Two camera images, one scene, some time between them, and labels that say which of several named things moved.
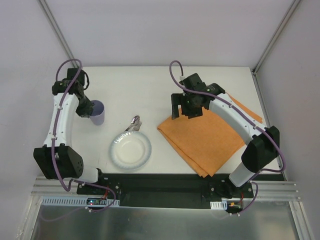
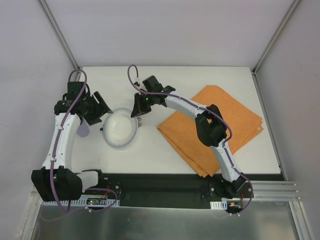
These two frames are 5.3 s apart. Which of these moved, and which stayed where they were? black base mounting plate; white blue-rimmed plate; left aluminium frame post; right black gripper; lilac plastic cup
Moved: lilac plastic cup; white blue-rimmed plate; right black gripper
Stayed: left aluminium frame post; black base mounting plate
